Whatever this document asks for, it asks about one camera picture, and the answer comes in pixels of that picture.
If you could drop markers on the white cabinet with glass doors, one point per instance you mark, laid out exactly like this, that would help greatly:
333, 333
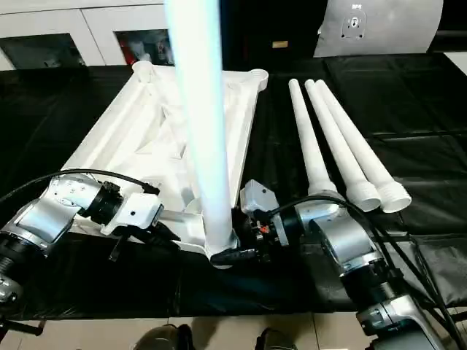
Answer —
58, 25

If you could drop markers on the cluster of small bottles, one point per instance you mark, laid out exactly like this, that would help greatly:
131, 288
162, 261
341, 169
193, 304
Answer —
142, 49

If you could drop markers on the black work mat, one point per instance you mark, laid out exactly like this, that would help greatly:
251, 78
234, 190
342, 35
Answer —
241, 284

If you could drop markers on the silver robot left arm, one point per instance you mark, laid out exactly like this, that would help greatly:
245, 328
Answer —
51, 211

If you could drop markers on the black cabinet with yellow label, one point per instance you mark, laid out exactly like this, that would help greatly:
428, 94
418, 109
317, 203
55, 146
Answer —
270, 29

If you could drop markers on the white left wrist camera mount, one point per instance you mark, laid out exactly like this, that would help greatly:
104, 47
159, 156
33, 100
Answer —
135, 211

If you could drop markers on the white plastic table top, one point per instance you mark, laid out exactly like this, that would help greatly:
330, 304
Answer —
146, 124

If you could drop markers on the white cushion with badge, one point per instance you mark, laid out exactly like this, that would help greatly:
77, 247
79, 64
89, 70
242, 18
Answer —
379, 25

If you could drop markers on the white plastic table leg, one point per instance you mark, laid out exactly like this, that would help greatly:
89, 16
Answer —
336, 138
310, 138
357, 138
201, 109

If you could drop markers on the white flat board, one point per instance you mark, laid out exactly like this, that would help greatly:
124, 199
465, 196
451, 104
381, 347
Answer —
462, 62

